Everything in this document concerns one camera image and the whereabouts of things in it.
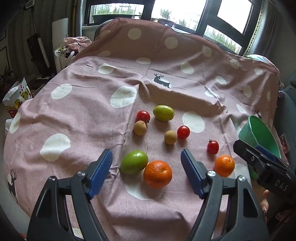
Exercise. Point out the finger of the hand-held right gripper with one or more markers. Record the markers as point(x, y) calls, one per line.
point(266, 151)
point(245, 150)

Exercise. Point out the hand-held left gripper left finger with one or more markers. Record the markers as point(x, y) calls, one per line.
point(101, 171)

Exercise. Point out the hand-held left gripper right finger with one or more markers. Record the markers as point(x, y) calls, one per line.
point(192, 171)

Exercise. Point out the green bowl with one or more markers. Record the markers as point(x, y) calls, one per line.
point(254, 129)

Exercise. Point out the orange mandarin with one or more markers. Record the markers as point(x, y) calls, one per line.
point(224, 166)
point(157, 174)

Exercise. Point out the green oval fruit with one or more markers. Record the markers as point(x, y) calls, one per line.
point(134, 162)
point(163, 113)

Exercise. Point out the red cherry tomato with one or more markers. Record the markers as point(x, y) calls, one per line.
point(213, 147)
point(183, 132)
point(143, 116)

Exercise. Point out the person's right hand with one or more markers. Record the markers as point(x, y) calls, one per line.
point(264, 204)

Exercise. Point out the grey sofa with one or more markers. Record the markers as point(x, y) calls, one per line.
point(289, 104)

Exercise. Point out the pink polka dot blanket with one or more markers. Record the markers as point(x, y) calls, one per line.
point(81, 104)

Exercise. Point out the colourful crumpled cloth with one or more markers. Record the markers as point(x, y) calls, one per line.
point(254, 58)

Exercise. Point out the printed paper bag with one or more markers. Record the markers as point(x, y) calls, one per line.
point(16, 92)

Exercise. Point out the white plastic bag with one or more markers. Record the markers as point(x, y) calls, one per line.
point(61, 60)

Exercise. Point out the grey curtain with patterned trim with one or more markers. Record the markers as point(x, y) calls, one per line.
point(263, 25)

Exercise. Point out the pink clothes pile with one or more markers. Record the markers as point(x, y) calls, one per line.
point(76, 41)

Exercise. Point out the black upright appliance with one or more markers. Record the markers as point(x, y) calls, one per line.
point(35, 51)

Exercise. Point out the white panel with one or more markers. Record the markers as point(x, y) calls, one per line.
point(59, 30)

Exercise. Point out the black framed window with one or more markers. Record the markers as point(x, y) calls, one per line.
point(185, 11)

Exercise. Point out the dark planter trough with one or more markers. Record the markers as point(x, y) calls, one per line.
point(112, 17)

